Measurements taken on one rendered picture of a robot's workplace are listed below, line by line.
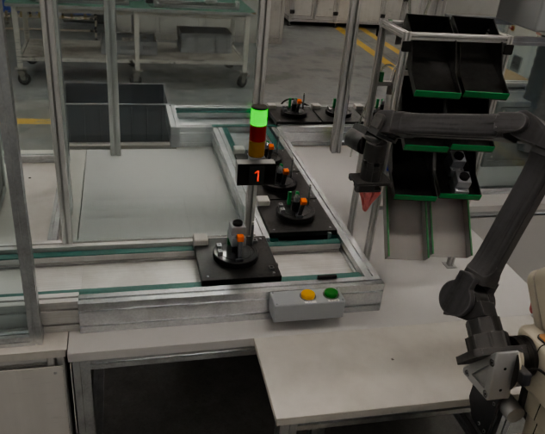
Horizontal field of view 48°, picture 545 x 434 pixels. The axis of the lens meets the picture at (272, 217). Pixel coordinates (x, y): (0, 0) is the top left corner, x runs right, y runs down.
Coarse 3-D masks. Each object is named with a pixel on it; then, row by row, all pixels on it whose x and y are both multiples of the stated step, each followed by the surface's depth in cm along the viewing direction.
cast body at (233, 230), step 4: (232, 220) 184; (236, 220) 182; (240, 220) 183; (232, 224) 182; (236, 224) 181; (240, 224) 181; (244, 224) 183; (228, 228) 185; (232, 228) 181; (236, 228) 181; (240, 228) 181; (244, 228) 182; (228, 232) 186; (232, 232) 181; (236, 232) 182; (240, 232) 182; (244, 232) 182; (228, 236) 186; (232, 236) 182; (236, 236) 182; (244, 236) 183; (232, 240) 181; (236, 240) 182; (244, 240) 182; (232, 244) 182; (236, 244) 182; (244, 244) 183
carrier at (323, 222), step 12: (288, 192) 215; (264, 204) 220; (276, 204) 222; (288, 204) 218; (312, 204) 224; (264, 216) 213; (276, 216) 213; (288, 216) 210; (300, 216) 210; (312, 216) 212; (324, 216) 216; (276, 228) 206; (288, 228) 207; (300, 228) 207; (312, 228) 208; (324, 228) 209; (336, 228) 209
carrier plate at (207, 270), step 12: (216, 240) 196; (264, 240) 198; (204, 252) 189; (264, 252) 192; (204, 264) 183; (216, 264) 183; (264, 264) 185; (276, 264) 186; (204, 276) 177; (216, 276) 178; (228, 276) 178; (240, 276) 179; (252, 276) 179; (264, 276) 180; (276, 276) 180
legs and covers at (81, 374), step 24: (96, 360) 164; (120, 360) 167; (144, 360) 168; (168, 360) 170; (72, 384) 167; (96, 384) 243; (96, 408) 233; (96, 432) 223; (312, 432) 198; (480, 432) 237; (504, 432) 221
